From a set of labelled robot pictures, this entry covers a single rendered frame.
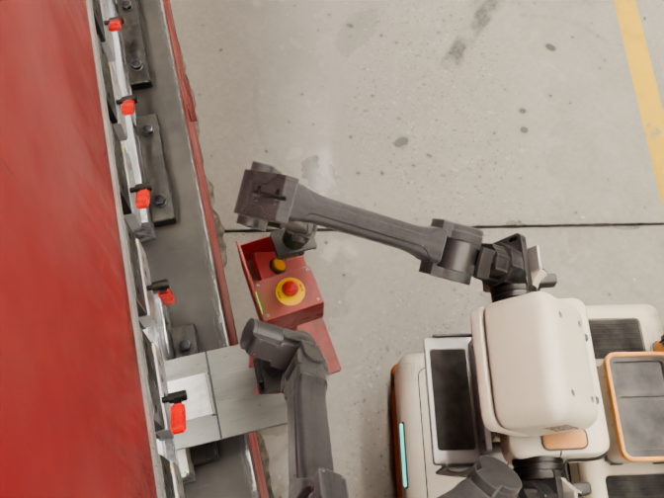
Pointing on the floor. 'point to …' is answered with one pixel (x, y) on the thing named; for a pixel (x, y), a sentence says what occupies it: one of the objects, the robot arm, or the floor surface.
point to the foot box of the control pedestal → (322, 342)
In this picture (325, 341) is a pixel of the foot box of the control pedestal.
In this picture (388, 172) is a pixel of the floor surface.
